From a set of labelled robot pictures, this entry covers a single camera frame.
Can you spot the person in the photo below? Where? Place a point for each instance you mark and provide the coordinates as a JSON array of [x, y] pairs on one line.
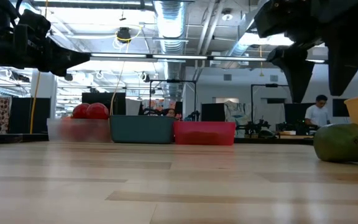
[[317, 115], [170, 113]]

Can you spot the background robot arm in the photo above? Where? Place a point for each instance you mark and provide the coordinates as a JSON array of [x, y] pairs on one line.
[[253, 127]]

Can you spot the long LED light bar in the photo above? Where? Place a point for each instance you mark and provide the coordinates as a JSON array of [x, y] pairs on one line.
[[179, 57]]

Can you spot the teal plastic basket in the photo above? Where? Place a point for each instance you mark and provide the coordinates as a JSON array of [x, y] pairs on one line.
[[141, 129]]

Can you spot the black ceiling camera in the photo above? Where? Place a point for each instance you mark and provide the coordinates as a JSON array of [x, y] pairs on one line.
[[124, 35]]

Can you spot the green toy avocado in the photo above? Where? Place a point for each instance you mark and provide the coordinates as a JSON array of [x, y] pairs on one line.
[[340, 143]]

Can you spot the black monitor panel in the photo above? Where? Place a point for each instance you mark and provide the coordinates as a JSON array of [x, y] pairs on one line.
[[23, 115], [101, 99], [213, 112], [340, 107], [292, 113]]

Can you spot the red plastic basket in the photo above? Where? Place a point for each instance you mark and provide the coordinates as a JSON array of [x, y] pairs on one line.
[[204, 133]]

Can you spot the translucent white plastic basket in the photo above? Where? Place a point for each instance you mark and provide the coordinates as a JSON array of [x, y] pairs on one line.
[[73, 130]]

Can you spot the silver ventilation duct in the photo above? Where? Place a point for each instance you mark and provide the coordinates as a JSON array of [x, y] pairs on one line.
[[169, 18], [239, 49]]

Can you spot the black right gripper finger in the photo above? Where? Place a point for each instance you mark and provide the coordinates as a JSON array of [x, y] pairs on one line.
[[346, 59], [295, 71]]

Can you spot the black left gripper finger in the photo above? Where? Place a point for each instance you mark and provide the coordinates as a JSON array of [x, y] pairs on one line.
[[70, 60]]

